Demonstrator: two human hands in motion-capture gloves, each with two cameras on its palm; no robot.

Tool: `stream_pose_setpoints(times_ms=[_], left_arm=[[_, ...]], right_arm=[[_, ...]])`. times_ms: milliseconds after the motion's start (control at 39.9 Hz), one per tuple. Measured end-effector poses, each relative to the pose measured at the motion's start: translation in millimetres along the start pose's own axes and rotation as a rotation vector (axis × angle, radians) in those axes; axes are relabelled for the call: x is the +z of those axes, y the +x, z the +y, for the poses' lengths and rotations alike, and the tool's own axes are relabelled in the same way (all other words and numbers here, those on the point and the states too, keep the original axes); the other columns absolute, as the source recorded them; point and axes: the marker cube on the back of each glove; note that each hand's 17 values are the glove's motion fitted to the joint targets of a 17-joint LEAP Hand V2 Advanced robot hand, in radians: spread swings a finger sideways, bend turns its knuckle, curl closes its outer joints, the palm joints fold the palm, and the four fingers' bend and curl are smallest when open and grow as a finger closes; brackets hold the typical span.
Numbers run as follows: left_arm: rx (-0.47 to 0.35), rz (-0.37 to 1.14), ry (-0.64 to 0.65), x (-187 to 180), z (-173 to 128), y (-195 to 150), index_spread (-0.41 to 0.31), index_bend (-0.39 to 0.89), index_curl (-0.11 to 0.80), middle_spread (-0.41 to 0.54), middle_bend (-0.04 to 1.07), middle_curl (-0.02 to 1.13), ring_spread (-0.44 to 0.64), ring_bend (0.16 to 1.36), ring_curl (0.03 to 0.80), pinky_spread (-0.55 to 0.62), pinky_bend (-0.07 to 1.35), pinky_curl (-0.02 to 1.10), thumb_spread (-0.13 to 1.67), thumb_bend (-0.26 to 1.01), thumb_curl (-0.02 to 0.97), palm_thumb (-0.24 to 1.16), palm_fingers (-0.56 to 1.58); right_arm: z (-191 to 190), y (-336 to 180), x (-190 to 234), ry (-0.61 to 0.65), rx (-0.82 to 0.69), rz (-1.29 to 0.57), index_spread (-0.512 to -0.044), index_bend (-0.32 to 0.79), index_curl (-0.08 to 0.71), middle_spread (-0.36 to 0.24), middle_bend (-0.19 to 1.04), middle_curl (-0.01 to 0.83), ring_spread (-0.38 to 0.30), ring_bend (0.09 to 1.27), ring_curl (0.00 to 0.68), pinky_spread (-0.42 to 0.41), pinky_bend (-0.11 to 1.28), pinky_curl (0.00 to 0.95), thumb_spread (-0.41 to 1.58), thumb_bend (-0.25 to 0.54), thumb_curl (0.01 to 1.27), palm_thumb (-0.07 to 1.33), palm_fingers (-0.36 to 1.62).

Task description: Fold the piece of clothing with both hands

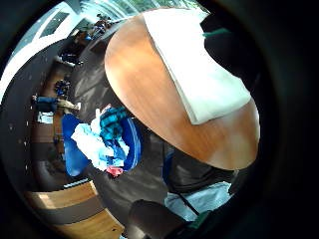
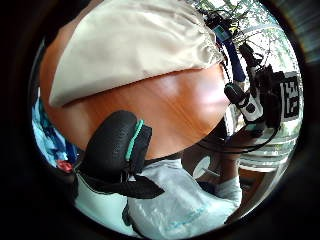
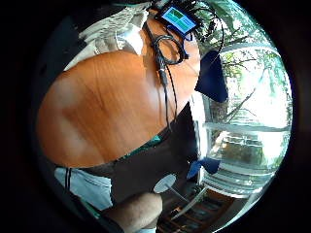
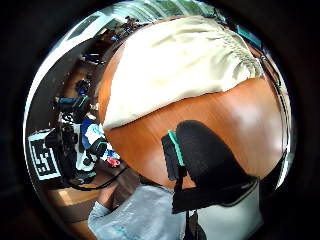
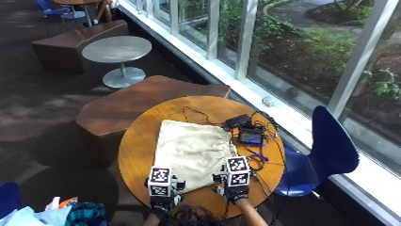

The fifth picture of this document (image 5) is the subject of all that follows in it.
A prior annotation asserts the dark blue seat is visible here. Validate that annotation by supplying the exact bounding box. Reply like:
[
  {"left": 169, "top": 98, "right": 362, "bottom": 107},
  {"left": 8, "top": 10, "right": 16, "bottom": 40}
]
[{"left": 0, "top": 181, "right": 25, "bottom": 219}]

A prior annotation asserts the teal plaid cloth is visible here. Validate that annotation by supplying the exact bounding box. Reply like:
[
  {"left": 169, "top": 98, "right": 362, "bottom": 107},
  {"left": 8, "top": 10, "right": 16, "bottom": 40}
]
[{"left": 64, "top": 202, "right": 108, "bottom": 226}]

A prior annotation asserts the light blue cloth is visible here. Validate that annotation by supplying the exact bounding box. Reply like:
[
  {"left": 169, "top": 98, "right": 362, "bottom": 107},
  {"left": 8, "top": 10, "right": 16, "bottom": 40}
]
[{"left": 0, "top": 205, "right": 73, "bottom": 226}]

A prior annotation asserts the white and orange plastic bag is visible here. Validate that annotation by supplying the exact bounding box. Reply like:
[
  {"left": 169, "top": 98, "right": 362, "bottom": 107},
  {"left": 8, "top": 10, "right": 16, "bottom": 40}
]
[{"left": 44, "top": 196, "right": 80, "bottom": 212}]

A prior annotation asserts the white marker cube left glove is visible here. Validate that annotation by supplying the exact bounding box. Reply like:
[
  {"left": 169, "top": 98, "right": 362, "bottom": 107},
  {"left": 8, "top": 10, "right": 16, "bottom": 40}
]
[{"left": 146, "top": 166, "right": 174, "bottom": 199}]

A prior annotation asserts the black box device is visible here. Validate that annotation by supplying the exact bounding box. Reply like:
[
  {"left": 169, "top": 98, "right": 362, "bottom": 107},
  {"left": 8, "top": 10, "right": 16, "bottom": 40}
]
[{"left": 224, "top": 114, "right": 253, "bottom": 129}]

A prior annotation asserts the thin black cable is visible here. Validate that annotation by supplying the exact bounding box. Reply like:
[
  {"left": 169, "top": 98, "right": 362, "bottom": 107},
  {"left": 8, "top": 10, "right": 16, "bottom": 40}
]
[{"left": 181, "top": 105, "right": 229, "bottom": 127}]

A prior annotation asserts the blue chair with metal legs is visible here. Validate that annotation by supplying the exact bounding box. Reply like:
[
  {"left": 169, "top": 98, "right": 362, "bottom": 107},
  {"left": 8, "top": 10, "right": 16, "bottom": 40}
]
[{"left": 33, "top": 0, "right": 88, "bottom": 21}]

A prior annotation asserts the white marker cube right glove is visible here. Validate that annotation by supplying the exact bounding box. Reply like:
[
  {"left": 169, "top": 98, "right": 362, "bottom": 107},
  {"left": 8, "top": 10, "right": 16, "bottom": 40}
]
[{"left": 224, "top": 155, "right": 252, "bottom": 188}]

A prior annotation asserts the round wooden pedestal table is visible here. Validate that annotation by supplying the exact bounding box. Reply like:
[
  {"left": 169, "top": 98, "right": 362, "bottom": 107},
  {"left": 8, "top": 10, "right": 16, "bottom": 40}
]
[{"left": 53, "top": 0, "right": 102, "bottom": 28}]

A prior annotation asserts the white marker cube glove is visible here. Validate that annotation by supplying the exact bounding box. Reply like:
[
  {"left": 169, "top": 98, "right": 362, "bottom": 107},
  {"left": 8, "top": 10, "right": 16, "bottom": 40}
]
[
  {"left": 146, "top": 166, "right": 174, "bottom": 199},
  {"left": 224, "top": 155, "right": 252, "bottom": 188}
]

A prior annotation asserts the cream cloth drawstring bag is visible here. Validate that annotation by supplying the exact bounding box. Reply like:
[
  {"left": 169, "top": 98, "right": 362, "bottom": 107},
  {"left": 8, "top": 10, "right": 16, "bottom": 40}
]
[{"left": 153, "top": 119, "right": 240, "bottom": 196}]

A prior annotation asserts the dark blue plastic chair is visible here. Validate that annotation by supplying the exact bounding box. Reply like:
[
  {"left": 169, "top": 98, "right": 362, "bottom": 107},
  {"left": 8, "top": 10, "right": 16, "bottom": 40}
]
[{"left": 272, "top": 105, "right": 361, "bottom": 198}]

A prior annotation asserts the small white window latch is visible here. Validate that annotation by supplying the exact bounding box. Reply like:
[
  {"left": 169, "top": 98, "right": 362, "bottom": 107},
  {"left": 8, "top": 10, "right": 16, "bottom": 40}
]
[{"left": 261, "top": 95, "right": 277, "bottom": 108}]

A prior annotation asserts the device with blue screen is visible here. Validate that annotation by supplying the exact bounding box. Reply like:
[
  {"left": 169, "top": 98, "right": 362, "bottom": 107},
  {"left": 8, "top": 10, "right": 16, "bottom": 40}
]
[{"left": 237, "top": 126, "right": 266, "bottom": 148}]

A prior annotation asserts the person's right hand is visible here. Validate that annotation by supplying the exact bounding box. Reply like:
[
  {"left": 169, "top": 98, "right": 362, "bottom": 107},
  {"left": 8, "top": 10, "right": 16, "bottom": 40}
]
[{"left": 210, "top": 170, "right": 250, "bottom": 202}]

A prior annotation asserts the round grey pedestal table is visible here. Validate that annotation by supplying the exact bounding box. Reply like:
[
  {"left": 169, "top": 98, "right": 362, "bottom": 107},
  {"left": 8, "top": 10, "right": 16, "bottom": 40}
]
[{"left": 80, "top": 35, "right": 153, "bottom": 89}]

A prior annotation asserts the blue pen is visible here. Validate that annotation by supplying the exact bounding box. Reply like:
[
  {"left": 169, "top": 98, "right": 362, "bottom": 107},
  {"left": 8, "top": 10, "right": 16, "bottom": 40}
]
[{"left": 245, "top": 148, "right": 269, "bottom": 163}]

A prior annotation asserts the small brown angular bench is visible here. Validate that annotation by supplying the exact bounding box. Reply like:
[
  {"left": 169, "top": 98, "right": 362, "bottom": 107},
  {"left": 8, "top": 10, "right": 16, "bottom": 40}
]
[{"left": 30, "top": 19, "right": 130, "bottom": 74}]

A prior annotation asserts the person's left hand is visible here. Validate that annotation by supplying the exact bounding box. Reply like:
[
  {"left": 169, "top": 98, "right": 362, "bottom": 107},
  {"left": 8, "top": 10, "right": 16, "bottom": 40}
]
[{"left": 142, "top": 175, "right": 188, "bottom": 213}]

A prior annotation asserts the tangle of black cables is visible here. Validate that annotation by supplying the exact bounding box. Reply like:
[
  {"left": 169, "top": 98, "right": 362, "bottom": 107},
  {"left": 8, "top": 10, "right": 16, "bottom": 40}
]
[{"left": 244, "top": 109, "right": 290, "bottom": 192}]

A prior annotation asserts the large brown angular bench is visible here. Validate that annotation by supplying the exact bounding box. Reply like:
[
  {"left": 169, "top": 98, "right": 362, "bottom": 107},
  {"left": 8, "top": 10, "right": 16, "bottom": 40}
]
[{"left": 74, "top": 74, "right": 232, "bottom": 168}]

